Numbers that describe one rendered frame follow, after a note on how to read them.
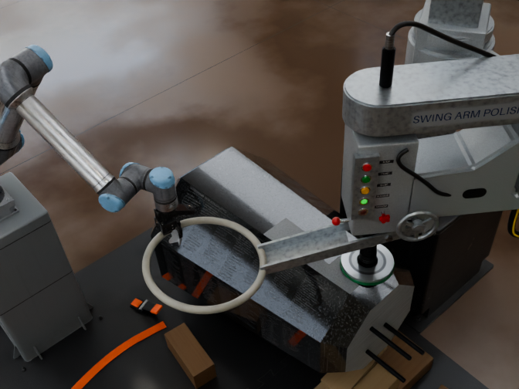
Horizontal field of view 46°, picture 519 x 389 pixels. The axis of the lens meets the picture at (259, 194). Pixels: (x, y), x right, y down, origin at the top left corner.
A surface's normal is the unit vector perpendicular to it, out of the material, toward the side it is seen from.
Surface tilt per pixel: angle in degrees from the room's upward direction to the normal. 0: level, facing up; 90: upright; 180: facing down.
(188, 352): 0
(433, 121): 90
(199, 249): 45
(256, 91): 0
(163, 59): 0
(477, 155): 40
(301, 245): 14
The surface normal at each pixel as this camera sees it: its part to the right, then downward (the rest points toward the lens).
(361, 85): -0.06, -0.72
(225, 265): -0.54, -0.14
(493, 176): 0.08, 0.68
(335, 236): -0.30, -0.67
